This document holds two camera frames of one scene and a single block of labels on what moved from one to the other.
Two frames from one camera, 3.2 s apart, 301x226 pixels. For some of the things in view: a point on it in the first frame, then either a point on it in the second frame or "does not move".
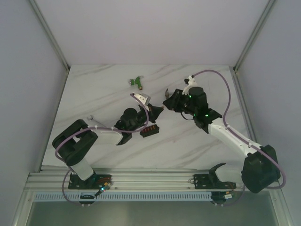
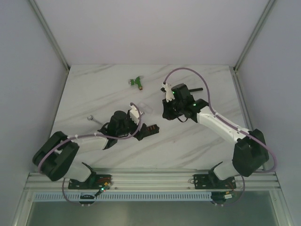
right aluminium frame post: x=270 y=6 does not move
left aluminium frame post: x=34 y=3 does not move
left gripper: x=148 y=112 -> x=142 y=131
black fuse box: x=149 y=130 does not move
